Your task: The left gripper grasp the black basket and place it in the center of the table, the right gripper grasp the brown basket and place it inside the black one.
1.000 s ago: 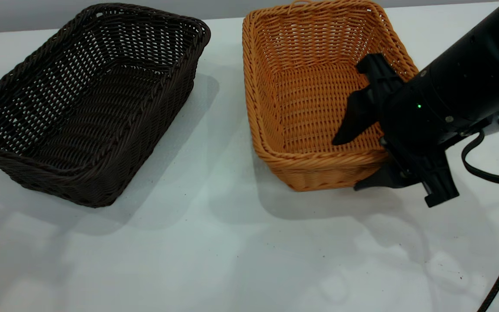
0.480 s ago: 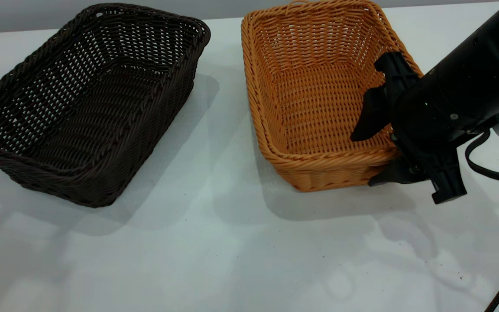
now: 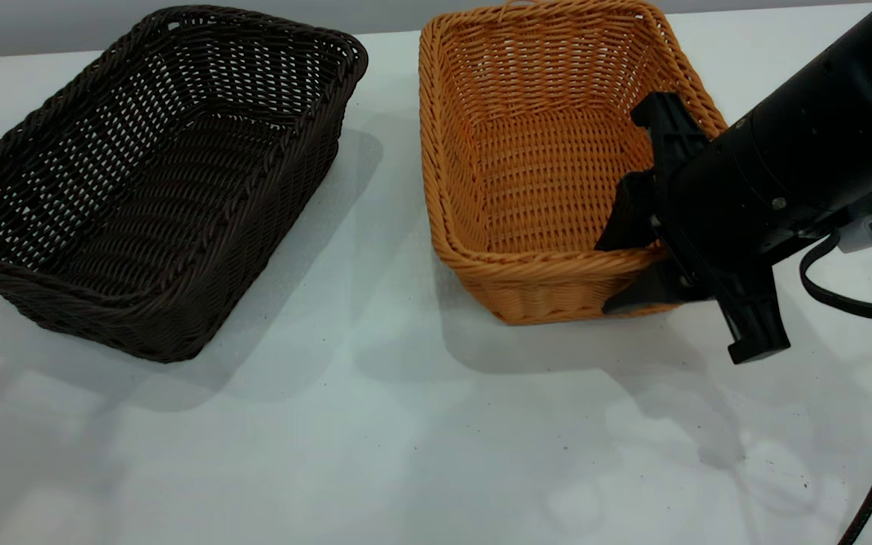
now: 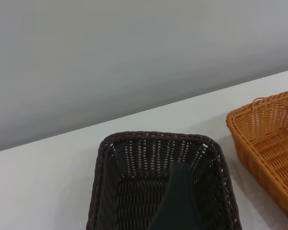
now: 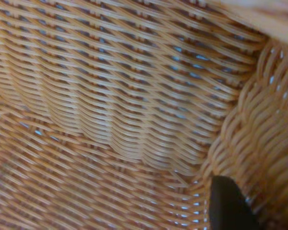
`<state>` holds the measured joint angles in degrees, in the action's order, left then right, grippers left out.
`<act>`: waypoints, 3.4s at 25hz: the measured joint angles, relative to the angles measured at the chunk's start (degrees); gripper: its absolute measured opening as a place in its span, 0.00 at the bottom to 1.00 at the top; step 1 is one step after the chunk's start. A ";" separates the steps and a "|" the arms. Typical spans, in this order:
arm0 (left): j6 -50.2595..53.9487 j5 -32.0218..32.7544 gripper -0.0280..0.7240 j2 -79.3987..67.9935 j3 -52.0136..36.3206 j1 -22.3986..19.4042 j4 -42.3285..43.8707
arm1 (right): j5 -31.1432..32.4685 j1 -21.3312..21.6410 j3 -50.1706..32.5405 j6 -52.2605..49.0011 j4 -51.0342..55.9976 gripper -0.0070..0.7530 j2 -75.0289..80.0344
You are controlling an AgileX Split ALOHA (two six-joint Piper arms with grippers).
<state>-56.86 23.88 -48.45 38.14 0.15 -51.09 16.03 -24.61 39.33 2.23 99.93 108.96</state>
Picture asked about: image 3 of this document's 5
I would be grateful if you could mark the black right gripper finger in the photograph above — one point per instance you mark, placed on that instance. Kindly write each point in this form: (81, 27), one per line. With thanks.
(663, 291)
(636, 216)

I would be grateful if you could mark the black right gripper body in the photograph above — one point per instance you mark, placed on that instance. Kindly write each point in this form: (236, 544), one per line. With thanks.
(746, 189)

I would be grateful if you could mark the orange wicker basket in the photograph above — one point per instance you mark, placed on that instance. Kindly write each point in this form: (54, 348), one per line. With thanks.
(527, 189)

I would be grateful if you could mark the black wicker basket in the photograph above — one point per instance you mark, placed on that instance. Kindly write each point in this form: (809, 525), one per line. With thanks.
(179, 325)

